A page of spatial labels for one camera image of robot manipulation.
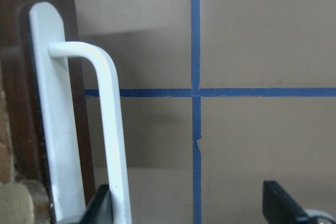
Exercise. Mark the cream plastic tray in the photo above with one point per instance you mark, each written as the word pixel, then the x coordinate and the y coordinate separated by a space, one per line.
pixel 16 204

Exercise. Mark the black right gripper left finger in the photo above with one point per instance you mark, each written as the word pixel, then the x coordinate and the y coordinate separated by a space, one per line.
pixel 99 209

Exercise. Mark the wooden top drawer white handle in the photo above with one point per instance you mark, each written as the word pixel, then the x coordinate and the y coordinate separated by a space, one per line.
pixel 44 128

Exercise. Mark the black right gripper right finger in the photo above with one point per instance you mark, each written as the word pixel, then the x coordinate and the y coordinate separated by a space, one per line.
pixel 279 207

